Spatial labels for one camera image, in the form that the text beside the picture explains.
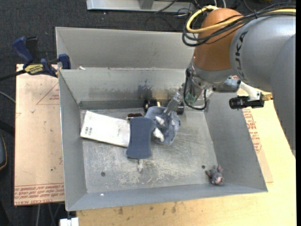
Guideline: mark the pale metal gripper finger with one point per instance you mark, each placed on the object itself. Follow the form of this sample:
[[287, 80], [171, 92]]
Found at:
[[171, 105]]

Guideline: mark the black cylindrical object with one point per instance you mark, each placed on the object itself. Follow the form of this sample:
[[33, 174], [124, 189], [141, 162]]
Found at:
[[180, 109]]

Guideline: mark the blue-grey cloth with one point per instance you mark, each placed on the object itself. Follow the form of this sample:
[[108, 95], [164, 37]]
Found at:
[[170, 128]]

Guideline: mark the blue-grey flat sponge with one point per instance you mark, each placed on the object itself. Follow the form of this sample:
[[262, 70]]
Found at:
[[140, 138]]

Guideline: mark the grey metal bin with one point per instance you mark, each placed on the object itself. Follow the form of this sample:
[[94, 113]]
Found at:
[[164, 168]]

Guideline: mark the grey toy mouse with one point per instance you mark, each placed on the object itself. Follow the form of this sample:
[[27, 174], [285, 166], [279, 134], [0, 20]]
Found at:
[[215, 175]]

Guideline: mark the brown cardboard board, red print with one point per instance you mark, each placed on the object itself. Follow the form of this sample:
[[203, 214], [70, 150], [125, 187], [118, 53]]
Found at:
[[37, 131]]

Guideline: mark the black cylinder on white bracket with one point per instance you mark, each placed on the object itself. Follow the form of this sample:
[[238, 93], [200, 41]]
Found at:
[[244, 102]]

